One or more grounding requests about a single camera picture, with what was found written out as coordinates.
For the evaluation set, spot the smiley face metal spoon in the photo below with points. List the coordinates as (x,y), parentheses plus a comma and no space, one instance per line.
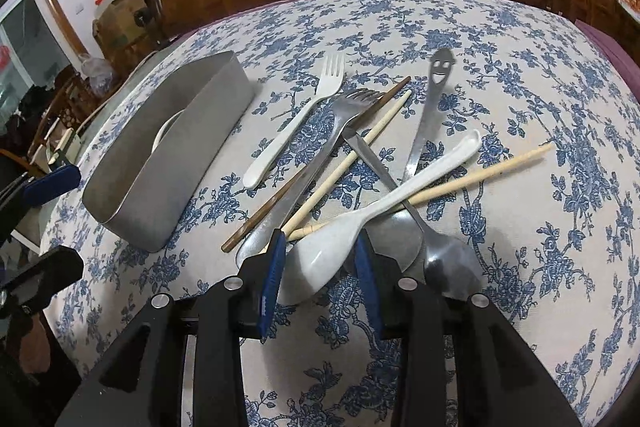
(430,107)

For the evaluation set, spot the clear plastic bag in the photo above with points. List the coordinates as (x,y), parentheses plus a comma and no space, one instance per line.
(100,74)

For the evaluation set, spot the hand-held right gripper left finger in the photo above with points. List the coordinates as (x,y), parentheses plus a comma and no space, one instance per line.
(272,267)

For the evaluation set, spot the glass door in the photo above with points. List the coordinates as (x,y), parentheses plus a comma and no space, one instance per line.
(25,42)

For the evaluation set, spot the black round device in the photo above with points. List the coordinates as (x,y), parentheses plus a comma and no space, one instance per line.
(146,15)

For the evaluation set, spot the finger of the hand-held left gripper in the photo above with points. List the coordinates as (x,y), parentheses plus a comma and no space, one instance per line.
(52,184)
(47,269)

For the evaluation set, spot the plain metal spoon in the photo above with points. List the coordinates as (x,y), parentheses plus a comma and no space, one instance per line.
(450,267)

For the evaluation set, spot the white plastic spoon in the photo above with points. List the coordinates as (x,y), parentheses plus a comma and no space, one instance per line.
(320,257)

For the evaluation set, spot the light wooden frame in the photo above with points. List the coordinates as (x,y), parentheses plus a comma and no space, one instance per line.
(60,147)

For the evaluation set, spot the purple armchair cushion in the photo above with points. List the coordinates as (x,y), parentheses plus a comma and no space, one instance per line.
(607,44)

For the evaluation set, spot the white plastic fork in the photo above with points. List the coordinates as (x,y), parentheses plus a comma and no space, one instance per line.
(300,122)

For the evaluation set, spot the stainless steel utensil container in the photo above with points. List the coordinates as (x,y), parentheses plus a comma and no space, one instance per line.
(200,157)

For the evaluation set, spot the blue floral tablecloth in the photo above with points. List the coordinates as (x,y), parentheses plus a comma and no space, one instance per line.
(500,57)

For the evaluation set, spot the dark brown chopstick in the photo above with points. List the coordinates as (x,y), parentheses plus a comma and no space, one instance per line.
(250,227)

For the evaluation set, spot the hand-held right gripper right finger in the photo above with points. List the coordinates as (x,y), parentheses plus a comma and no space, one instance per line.
(367,287)

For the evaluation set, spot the metal fork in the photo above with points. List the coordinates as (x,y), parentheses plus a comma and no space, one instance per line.
(320,147)

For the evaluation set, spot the light wooden chopstick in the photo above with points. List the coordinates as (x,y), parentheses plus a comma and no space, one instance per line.
(500,167)
(345,164)

